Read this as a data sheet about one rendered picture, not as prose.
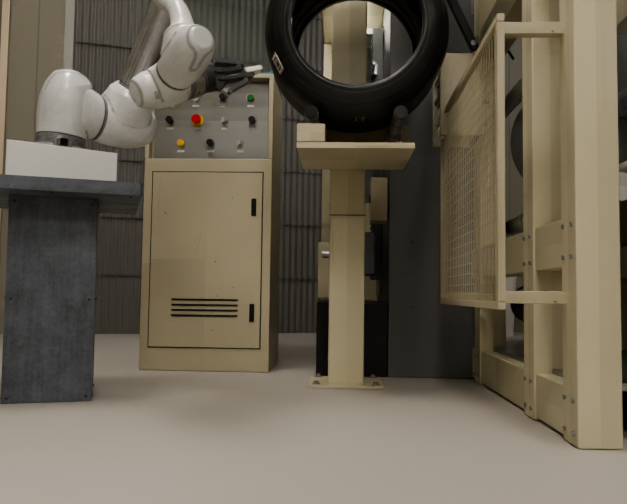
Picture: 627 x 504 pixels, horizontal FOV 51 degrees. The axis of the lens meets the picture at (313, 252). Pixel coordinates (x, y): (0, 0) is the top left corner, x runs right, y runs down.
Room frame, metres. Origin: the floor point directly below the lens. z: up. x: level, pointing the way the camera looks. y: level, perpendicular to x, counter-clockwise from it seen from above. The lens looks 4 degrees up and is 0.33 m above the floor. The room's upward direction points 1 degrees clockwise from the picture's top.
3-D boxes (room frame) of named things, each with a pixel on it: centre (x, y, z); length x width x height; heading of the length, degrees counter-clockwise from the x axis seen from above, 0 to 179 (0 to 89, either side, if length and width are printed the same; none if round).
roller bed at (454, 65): (2.42, -0.53, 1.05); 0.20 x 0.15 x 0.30; 177
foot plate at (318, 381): (2.47, -0.13, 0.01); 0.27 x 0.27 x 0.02; 87
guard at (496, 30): (1.97, -0.46, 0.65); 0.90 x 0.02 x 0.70; 177
